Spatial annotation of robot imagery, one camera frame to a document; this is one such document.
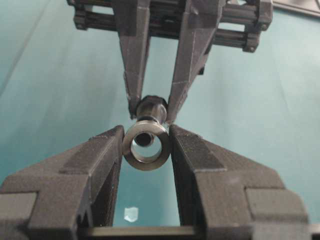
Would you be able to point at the silver metal washer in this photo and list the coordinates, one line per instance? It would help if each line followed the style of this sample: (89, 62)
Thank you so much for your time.
(146, 158)

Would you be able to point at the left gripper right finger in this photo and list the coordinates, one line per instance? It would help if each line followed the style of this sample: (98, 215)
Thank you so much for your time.
(231, 197)

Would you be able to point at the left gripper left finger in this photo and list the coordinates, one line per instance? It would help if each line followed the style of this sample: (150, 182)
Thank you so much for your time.
(52, 199)

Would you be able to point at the dark metal shaft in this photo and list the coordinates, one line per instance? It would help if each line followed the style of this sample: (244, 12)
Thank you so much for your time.
(150, 108)

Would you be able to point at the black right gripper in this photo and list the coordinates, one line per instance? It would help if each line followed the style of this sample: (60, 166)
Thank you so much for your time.
(196, 28)

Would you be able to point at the black right frame rail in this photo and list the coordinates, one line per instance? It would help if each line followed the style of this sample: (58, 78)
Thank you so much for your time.
(306, 7)

